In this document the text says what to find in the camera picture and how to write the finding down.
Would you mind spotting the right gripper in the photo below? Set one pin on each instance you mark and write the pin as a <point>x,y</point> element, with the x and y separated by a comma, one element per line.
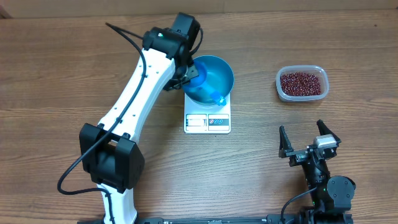
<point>296,156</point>

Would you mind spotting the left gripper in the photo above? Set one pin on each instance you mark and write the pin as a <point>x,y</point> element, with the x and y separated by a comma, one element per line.
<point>192,73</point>

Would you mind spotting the blue plastic scoop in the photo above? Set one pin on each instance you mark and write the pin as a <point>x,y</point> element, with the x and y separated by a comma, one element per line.
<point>207,88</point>

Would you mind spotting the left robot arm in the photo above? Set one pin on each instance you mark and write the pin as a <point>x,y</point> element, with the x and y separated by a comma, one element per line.
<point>109,150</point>

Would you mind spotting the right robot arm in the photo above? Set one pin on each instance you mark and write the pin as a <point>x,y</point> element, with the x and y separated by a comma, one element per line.
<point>331,195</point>

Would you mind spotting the teal metal bowl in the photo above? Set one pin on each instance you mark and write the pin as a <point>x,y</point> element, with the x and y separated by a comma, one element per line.
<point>218,66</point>

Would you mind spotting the white kitchen scale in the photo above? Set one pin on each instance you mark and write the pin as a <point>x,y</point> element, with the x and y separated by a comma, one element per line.
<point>206,119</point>

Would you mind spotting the red beans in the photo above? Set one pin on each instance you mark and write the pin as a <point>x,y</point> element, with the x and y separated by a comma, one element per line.
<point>300,84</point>

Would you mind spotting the clear plastic container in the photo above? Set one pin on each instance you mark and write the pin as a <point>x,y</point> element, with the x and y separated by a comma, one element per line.
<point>313,69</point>

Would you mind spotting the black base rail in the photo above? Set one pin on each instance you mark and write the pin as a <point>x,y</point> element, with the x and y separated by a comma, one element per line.
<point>270,219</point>

